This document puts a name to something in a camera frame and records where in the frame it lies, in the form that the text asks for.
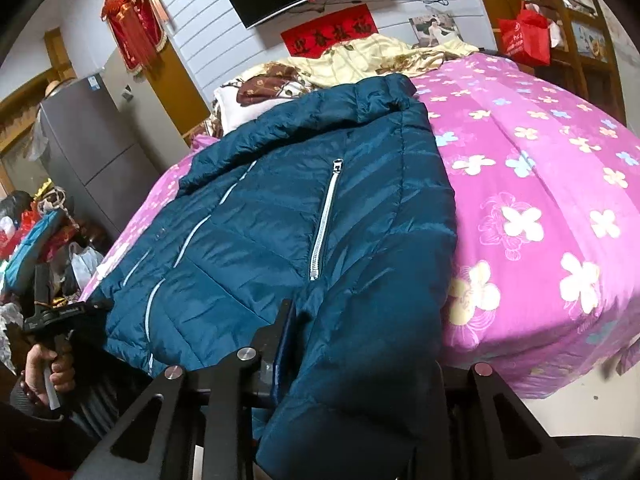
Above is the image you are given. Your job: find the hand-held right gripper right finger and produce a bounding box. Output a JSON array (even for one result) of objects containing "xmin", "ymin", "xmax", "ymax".
[{"xmin": 410, "ymin": 360, "xmax": 576, "ymax": 480}]

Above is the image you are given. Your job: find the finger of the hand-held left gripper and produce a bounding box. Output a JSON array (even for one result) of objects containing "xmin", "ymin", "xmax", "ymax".
[{"xmin": 70, "ymin": 299, "xmax": 115, "ymax": 318}]

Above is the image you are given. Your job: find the person's left hand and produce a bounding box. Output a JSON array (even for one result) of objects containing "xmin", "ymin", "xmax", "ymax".
[{"xmin": 21, "ymin": 341, "xmax": 77, "ymax": 407}]

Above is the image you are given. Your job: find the wall photo poster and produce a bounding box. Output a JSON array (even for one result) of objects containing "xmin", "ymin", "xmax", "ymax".
[{"xmin": 409, "ymin": 12, "xmax": 461, "ymax": 48}]

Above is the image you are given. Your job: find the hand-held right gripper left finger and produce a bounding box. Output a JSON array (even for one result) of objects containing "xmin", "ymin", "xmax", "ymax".
[{"xmin": 70, "ymin": 299, "xmax": 298, "ymax": 480}]

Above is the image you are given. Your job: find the pink floral blanket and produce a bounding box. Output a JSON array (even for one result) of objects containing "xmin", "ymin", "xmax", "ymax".
[{"xmin": 77, "ymin": 52, "xmax": 640, "ymax": 401}]

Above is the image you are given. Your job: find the wooden shelf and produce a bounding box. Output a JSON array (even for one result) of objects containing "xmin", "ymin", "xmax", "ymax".
[{"xmin": 520, "ymin": 0, "xmax": 628, "ymax": 121}]

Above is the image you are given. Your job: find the red knot wall decoration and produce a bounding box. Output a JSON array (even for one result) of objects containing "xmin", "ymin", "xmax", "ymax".
[{"xmin": 100, "ymin": 0, "xmax": 168, "ymax": 76}]

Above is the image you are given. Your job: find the red shopping bag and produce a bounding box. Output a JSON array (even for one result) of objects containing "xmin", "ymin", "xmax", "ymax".
[{"xmin": 497, "ymin": 2, "xmax": 551, "ymax": 67}]

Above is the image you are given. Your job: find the person's left forearm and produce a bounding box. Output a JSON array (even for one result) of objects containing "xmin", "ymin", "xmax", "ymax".
[{"xmin": 0, "ymin": 377, "xmax": 96, "ymax": 471}]

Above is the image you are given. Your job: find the wooden cabinet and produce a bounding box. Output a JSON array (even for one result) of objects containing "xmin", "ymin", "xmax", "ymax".
[{"xmin": 0, "ymin": 27, "xmax": 76, "ymax": 196}]

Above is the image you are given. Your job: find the teal puffer jacket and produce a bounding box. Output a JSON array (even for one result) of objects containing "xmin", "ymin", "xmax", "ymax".
[{"xmin": 90, "ymin": 72, "xmax": 458, "ymax": 471}]

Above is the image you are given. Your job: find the grey refrigerator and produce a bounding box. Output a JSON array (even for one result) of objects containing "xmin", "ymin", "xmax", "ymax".
[{"xmin": 37, "ymin": 72, "xmax": 161, "ymax": 241}]

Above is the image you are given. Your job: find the white plastic bag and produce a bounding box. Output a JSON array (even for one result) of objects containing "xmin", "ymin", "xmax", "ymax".
[{"xmin": 67, "ymin": 242, "xmax": 103, "ymax": 286}]

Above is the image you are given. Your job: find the white brown floral quilt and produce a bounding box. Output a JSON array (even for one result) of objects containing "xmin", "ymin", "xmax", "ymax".
[{"xmin": 182, "ymin": 61, "xmax": 321, "ymax": 148}]

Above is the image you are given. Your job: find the cream floral quilt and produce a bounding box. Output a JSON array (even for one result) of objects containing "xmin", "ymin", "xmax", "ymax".
[{"xmin": 280, "ymin": 40, "xmax": 481, "ymax": 92}]

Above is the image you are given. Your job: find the red wall banner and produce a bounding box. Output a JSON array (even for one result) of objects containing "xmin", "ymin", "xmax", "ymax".
[{"xmin": 280, "ymin": 4, "xmax": 376, "ymax": 56}]

